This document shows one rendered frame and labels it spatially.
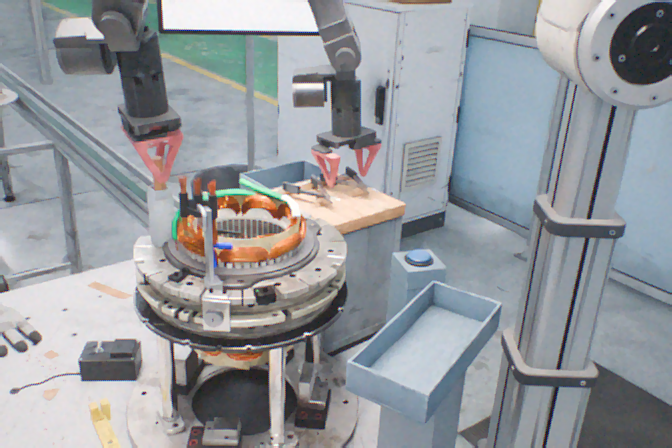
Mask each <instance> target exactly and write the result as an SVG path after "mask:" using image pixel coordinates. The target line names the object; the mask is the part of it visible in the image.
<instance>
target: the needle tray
mask: <svg viewBox="0 0 672 448"><path fill-rule="evenodd" d="M502 305H503V304H502V302H500V301H497V300H492V299H489V298H486V297H483V296H480V295H477V294H474V293H471V292H468V291H465V290H461V289H458V288H455V287H451V286H448V285H445V284H442V283H439V282H436V281H432V282H431V283H430V284H429V285H428V286H427V287H425V288H424V289H423V290H422V291H421V292H420V293H419V294H418V295H417V296H416V297H415V298H413V299H412V300H411V301H410V302H409V303H408V304H407V305H406V306H405V307H404V308H403V309H402V310H401V311H400V313H399V314H398V315H397V316H395V317H394V318H393V319H392V320H391V321H390V322H389V323H388V324H387V325H386V326H385V327H384V328H382V329H381V330H380V331H379V332H378V333H376V334H375V335H374V336H373V337H372V338H371V339H370V340H369V341H368V342H367V343H366V344H365V345H364V346H363V347H362V348H361V349H360V350H358V351H357V352H356V353H355V354H354V356H353V357H352V358H351V359H350V360H349V361H348V364H347V380H346V390H348V392H350V393H352V394H354V395H357V396H359V397H361V398H363V399H366V400H368V401H370V402H373V403H375V404H377V405H380V406H381V410H380V421H379V433H378V444H377V448H455V445H456V437H457V431H458V424H459V418H460V410H461V404H462V397H463V391H464V384H465V377H466V370H467V369H468V367H469V366H470V365H471V363H472V362H473V361H474V359H475V358H476V357H477V356H478V354H479V353H480V352H481V350H482V349H483V348H484V346H485V345H486V344H487V341H488V340H489V339H491V338H492V336H493V335H494V334H495V332H496V331H497V330H498V328H499V322H500V316H501V310H502Z"/></svg>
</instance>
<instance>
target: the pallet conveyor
mask: <svg viewBox="0 0 672 448"><path fill-rule="evenodd" d="M0 70H1V71H3V72H4V73H5V74H6V75H8V76H9V77H11V78H12V79H14V80H15V81H16V82H18V83H19V84H20V85H21V87H23V88H24V89H25V90H26V91H28V92H29V93H30V94H31V95H33V96H35V97H36V98H37V99H39V100H40V101H41V102H43V103H44V104H45V105H46V106H48V107H49V108H50V109H51V110H53V111H54V112H55V113H56V115H59V116H60V117H61V118H62V119H64V120H65V121H66V122H67V123H69V124H70V125H71V126H73V127H74V128H75V129H76V130H78V131H79V132H80V133H81V134H84V135H85V136H86V137H87V138H89V139H90V140H91V141H92V142H94V143H95V144H96V146H98V147H99V148H100V149H101V150H103V151H104V152H105V153H106V154H108V155H109V156H111V157H112V158H114V159H115V160H116V161H117V162H119V163H120V164H121V165H122V166H124V167H125V168H126V169H128V170H129V171H130V172H131V173H133V174H134V175H135V176H136V177H138V178H139V179H141V181H142V182H144V183H145V184H146V185H147V186H153V185H154V184H153V178H151V177H150V176H149V175H148V174H146V173H145V172H144V171H142V170H140V169H139V168H137V167H136V166H135V165H133V164H132V163H131V162H130V161H128V160H127V159H126V158H124V157H123V156H122V155H120V154H119V153H118V152H116V151H115V150H114V149H113V148H110V147H109V146H108V145H106V143H105V142H104V141H102V140H101V139H100V138H98V137H97V136H96V135H95V134H93V133H92V132H91V131H89V130H88V129H87V128H85V127H83V126H82V125H80V124H79V123H78V122H77V121H75V120H74V119H73V118H71V117H70V116H69V115H67V114H66V112H65V111H63V110H62V109H61V108H60V107H57V106H56V105H55V104H53V103H52V102H51V101H49V100H48V99H47V98H45V97H44V96H43V95H42V94H40V93H39V92H38V91H36V90H35V89H33V88H31V87H30V86H29V84H27V83H26V82H25V81H24V80H22V79H21V78H20V77H18V76H17V75H16V74H14V73H13V72H12V71H9V70H8V69H7V68H6V67H4V66H3V65H2V64H0ZM0 81H1V87H2V89H5V90H10V91H13V92H15V93H16V94H17V95H18V99H17V100H16V101H15V102H14V103H12V104H9V105H10V106H11V107H12V108H13V109H14V110H15V111H16V112H17V113H18V114H20V115H21V116H22V117H23V119H24V120H25V121H26V122H27V123H28V124H29V125H30V126H33V127H34V128H35V129H36V130H37V131H38V132H39V133H40V134H41V135H42V136H43V137H45V138H46V139H47V140H46V141H39V142H32V143H24V144H18V145H11V146H6V142H4V137H3V131H2V125H1V118H0V182H2V185H3V189H4V193H5V195H4V197H5V198H4V199H5V201H6V202H12V201H15V200H16V199H15V197H14V196H13V195H12V194H14V191H13V184H12V178H11V173H10V167H9V161H8V156H12V155H18V154H25V153H32V152H39V151H45V149H48V150H52V151H53V158H55V165H56V172H57V179H58V187H59V195H60V202H61V209H62V216H63V224H64V231H65V238H66V245H67V252H68V253H66V254H65V256H64V257H63V258H62V261H61V262H60V263H56V264H51V265H47V266H43V267H39V268H35V269H31V270H26V271H22V272H17V273H13V274H9V275H5V276H4V274H2V272H1V270H0V294H2V293H7V292H10V289H9V285H8V284H9V283H13V282H17V281H21V280H25V279H30V278H34V277H38V276H42V275H46V274H50V273H55V272H59V271H63V270H67V269H70V275H75V274H79V273H83V272H84V271H83V264H82V255H81V247H79V242H80V240H78V232H77V225H76V216H75V208H74V201H73V193H72V185H71V177H70V169H69V162H68V160H70V161H71V162H72V163H73V164H74V165H75V166H76V167H77V168H78V169H79V170H82V171H83V172H84V173H85V174H86V175H87V176H88V177H89V178H90V179H91V180H92V181H94V182H95V184H96V185H97V186H98V187H99V188H100V189H101V190H102V191H103V192H104V193H106V194H107V195H109V196H110V197H111V198H112V199H113V200H114V201H115V202H116V203H117V204H119V205H120V206H121V207H122V208H123V209H124V210H125V211H126V212H127V213H128V214H129V215H131V216H132V217H133V218H134V219H135V220H136V221H137V223H138V224H140V225H141V226H142V227H144V228H145V229H146V230H147V231H148V229H149V228H150V224H149V211H148V199H147V192H145V191H144V190H143V189H142V188H139V187H138V186H137V185H136V184H134V183H133V182H132V180H131V179H130V178H128V177H127V176H126V175H125V174H123V173H122V172H121V171H120V170H118V169H117V168H116V167H115V166H114V165H112V164H111V163H109V162H108V161H106V160H105V159H104V158H103V157H102V156H100V155H99V154H98V153H97V152H95V151H94V150H93V149H92V148H90V147H89V145H88V144H87V143H86V142H84V141H82V140H81V139H80V138H78V137H77V136H76V135H75V134H73V133H72V132H71V131H70V130H69V129H67V128H66V127H65V126H64V125H62V124H61V123H60V122H59V121H58V120H55V119H54V118H53V117H52V116H50V114H49V113H48V112H47V111H45V110H44V109H43V108H42V107H41V106H39V105H38V104H37V103H36V102H34V101H32V100H31V99H30V98H28V97H27V96H26V95H25V94H24V93H22V92H21V91H20V90H19V89H17V88H16V87H15V85H14V84H13V83H11V82H9V81H8V80H7V79H5V78H4V77H3V76H2V75H0Z"/></svg>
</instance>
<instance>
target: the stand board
mask: <svg viewBox="0 0 672 448"><path fill-rule="evenodd" d="M323 187H324V188H325V190H326V192H327V193H328V194H329V195H331V196H334V197H336V198H339V199H341V201H337V200H334V199H331V198H330V200H331V201H332V202H333V203H332V204H331V203H329V204H327V205H324V206H320V207H315V202H316V197H314V196H310V195H305V194H300V195H297V194H290V195H288V196H289V197H290V198H291V199H292V200H293V201H295V202H297V203H298V205H299V208H300V210H302V211H305V212H308V213H311V214H312V218H313V219H315V218H317V217H320V218H322V219H324V220H326V221H327V223H329V224H330V225H332V226H333V227H334V228H335V229H336V230H337V231H338V232H339V233H340V234H341V235H345V234H348V233H351V232H354V231H357V230H360V229H364V228H367V227H370V226H373V225H376V224H379V223H382V221H385V220H390V219H393V218H396V217H399V216H402V215H405V210H406V203H403V202H401V201H399V200H397V199H395V198H393V197H390V196H388V195H385V194H383V193H381V192H379V191H374V190H370V189H367V190H368V191H369V192H370V193H369V194H368V193H366V192H365V194H364V195H360V196H357V197H352V192H353V188H354V187H349V186H345V185H339V184H337V185H336V186H334V187H333V188H331V187H329V186H328V185H326V186H323Z"/></svg>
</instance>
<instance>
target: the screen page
mask: <svg viewBox="0 0 672 448"><path fill-rule="evenodd" d="M163 14H164V28H191V29H192V30H259V31H318V29H317V27H316V24H315V21H314V17H313V14H312V11H311V9H310V6H309V4H308V2H307V0H163Z"/></svg>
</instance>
